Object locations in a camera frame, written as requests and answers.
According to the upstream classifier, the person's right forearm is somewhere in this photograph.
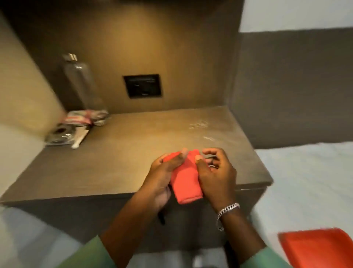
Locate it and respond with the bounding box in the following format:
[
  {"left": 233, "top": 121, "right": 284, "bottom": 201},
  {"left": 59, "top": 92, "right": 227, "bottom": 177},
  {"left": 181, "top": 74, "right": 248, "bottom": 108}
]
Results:
[{"left": 217, "top": 206, "right": 267, "bottom": 265}]

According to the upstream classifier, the white bed sheet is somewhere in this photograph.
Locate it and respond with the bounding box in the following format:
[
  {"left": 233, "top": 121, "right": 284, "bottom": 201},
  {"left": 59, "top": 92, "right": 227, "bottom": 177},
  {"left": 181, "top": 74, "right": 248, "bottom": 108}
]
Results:
[{"left": 249, "top": 142, "right": 353, "bottom": 263}]

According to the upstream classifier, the person's left forearm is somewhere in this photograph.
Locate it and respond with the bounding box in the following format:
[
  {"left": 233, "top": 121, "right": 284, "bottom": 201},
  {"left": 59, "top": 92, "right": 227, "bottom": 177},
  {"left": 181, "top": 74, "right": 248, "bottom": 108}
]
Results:
[{"left": 99, "top": 191, "right": 163, "bottom": 268}]

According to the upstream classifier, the green shirt sleeve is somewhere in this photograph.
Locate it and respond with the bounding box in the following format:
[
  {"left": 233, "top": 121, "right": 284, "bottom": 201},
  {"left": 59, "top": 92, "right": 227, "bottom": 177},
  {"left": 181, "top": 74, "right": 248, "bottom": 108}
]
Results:
[
  {"left": 55, "top": 235, "right": 117, "bottom": 268},
  {"left": 239, "top": 246, "right": 293, "bottom": 268}
]

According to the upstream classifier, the red plastic tray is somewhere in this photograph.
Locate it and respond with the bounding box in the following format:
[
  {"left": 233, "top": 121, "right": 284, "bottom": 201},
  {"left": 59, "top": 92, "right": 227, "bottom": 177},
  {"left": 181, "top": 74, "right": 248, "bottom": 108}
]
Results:
[{"left": 278, "top": 228, "right": 353, "bottom": 268}]

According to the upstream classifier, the silver chain bracelet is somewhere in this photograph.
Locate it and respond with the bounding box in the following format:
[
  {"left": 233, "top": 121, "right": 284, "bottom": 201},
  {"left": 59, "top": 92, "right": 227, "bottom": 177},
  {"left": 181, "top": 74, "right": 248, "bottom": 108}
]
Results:
[{"left": 216, "top": 203, "right": 241, "bottom": 232}]

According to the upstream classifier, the clear plastic bag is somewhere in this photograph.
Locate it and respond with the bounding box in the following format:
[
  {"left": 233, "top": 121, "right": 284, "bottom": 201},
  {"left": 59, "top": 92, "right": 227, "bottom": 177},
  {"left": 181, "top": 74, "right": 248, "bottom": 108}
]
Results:
[{"left": 45, "top": 123, "right": 78, "bottom": 146}]

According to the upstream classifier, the black wall socket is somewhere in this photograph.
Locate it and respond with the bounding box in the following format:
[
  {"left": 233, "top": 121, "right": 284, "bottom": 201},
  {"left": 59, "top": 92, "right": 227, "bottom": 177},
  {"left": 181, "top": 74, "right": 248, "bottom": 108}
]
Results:
[{"left": 123, "top": 74, "right": 163, "bottom": 99}]

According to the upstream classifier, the small white tube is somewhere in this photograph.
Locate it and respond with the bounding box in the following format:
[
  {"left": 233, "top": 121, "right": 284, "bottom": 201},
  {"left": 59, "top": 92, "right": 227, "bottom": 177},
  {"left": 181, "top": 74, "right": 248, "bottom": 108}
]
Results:
[{"left": 71, "top": 127, "right": 90, "bottom": 150}]

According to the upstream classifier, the person's right hand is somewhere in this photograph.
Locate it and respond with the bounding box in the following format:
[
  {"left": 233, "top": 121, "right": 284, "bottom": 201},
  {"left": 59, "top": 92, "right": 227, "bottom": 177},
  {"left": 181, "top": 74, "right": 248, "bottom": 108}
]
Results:
[{"left": 195, "top": 148, "right": 239, "bottom": 213}]

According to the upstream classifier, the crumpled red white wrapper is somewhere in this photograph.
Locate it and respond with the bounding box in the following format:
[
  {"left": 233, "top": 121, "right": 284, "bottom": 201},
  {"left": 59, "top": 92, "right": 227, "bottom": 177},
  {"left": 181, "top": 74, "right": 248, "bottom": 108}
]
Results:
[{"left": 62, "top": 109, "right": 110, "bottom": 127}]

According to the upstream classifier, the brown bedside cabinet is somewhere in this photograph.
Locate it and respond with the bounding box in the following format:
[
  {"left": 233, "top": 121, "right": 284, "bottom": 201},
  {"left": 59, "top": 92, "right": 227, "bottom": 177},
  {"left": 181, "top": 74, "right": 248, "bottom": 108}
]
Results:
[{"left": 0, "top": 105, "right": 274, "bottom": 254}]

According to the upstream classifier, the person's left hand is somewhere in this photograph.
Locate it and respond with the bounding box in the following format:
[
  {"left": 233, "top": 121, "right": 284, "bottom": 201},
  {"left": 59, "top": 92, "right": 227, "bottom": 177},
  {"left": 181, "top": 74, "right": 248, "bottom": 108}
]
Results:
[{"left": 140, "top": 148, "right": 190, "bottom": 214}]

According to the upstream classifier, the clear bottle with metal cap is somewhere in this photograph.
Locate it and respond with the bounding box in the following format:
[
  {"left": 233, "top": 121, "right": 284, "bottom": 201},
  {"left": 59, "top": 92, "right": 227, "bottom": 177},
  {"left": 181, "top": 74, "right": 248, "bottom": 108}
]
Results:
[{"left": 62, "top": 53, "right": 107, "bottom": 112}]

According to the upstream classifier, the red cloth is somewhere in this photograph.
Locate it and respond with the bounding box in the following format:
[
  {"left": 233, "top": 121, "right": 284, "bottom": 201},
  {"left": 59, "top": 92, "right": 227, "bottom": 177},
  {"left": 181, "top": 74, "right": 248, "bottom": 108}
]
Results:
[{"left": 163, "top": 149, "right": 204, "bottom": 205}]

